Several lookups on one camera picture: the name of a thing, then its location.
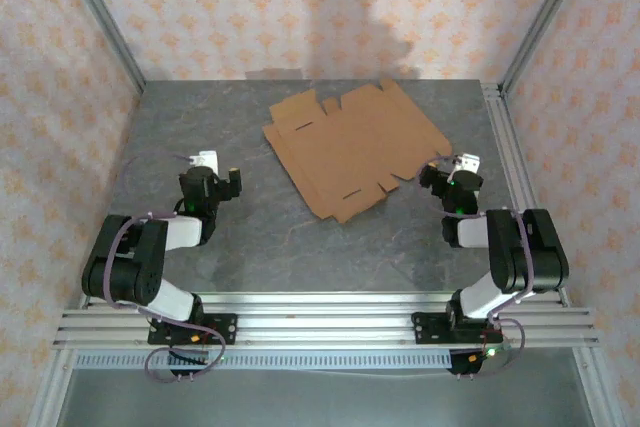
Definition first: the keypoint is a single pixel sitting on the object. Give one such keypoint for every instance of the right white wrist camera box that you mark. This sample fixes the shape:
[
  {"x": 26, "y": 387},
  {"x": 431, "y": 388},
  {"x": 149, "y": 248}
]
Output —
[{"x": 470, "y": 163}]

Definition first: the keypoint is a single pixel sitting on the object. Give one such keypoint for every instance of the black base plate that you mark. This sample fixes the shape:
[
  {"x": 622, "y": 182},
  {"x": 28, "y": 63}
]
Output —
[
  {"x": 227, "y": 329},
  {"x": 425, "y": 329}
]

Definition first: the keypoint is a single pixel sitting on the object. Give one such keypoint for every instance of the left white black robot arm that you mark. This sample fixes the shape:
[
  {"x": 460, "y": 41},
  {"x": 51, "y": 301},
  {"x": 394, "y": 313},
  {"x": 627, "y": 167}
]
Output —
[{"x": 130, "y": 267}]

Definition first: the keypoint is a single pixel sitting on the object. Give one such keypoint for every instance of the grey metal sheet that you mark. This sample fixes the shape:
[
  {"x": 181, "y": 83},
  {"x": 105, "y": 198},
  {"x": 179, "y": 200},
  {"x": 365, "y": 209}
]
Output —
[{"x": 325, "y": 399}]

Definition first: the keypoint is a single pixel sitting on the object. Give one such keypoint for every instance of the left aluminium frame post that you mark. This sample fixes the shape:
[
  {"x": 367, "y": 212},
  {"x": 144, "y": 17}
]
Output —
[{"x": 107, "y": 22}]

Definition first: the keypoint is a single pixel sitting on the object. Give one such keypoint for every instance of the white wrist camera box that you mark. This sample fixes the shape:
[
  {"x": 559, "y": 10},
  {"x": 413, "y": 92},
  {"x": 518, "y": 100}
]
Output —
[
  {"x": 207, "y": 159},
  {"x": 470, "y": 163}
]

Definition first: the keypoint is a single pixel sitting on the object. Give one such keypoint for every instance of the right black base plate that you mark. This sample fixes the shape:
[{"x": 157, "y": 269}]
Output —
[{"x": 425, "y": 329}]

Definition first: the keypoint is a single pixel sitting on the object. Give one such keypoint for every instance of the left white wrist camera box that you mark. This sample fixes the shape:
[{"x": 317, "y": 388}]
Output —
[{"x": 207, "y": 159}]

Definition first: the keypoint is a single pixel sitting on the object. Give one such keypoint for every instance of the right aluminium frame post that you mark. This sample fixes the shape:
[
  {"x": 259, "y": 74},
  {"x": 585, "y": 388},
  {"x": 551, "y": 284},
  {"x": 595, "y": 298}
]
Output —
[{"x": 542, "y": 22}]

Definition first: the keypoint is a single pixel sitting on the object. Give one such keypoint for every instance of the brown cardboard paper box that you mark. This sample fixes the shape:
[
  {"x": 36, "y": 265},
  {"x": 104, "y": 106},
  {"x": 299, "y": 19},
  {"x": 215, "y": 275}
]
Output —
[{"x": 350, "y": 147}]

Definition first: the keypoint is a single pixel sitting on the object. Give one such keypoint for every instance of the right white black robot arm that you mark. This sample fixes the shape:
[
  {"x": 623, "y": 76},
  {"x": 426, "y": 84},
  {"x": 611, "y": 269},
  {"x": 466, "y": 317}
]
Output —
[{"x": 525, "y": 257}]

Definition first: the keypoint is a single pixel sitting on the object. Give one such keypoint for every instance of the aluminium side rail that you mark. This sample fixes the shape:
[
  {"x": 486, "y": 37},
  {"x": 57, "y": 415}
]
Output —
[{"x": 510, "y": 147}]

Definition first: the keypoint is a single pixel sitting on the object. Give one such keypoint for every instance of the right black controller board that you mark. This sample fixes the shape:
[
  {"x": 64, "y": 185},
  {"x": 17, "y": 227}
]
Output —
[{"x": 475, "y": 362}]

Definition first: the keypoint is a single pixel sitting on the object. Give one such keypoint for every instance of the aluminium frame post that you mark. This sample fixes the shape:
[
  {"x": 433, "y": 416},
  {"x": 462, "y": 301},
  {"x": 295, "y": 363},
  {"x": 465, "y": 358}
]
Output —
[
  {"x": 107, "y": 22},
  {"x": 542, "y": 22}
]

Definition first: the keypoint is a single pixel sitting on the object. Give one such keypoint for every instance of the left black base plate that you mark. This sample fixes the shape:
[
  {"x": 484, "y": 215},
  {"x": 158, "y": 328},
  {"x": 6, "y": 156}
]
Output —
[{"x": 227, "y": 329}]

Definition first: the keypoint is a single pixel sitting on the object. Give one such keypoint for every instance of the aluminium base rail beam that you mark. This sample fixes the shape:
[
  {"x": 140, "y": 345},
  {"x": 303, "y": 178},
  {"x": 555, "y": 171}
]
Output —
[{"x": 325, "y": 319}]

